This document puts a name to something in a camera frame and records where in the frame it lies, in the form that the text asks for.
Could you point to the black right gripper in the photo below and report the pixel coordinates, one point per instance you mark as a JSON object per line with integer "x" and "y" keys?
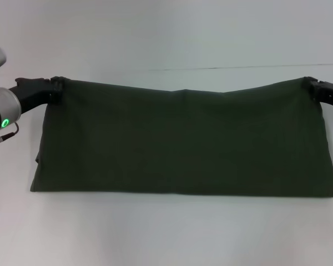
{"x": 331, "y": 92}

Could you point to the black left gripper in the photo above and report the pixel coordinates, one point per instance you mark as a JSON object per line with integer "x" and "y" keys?
{"x": 30, "y": 92}

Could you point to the dark green FREE t-shirt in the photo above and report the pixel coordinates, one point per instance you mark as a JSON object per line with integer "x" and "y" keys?
{"x": 183, "y": 138}

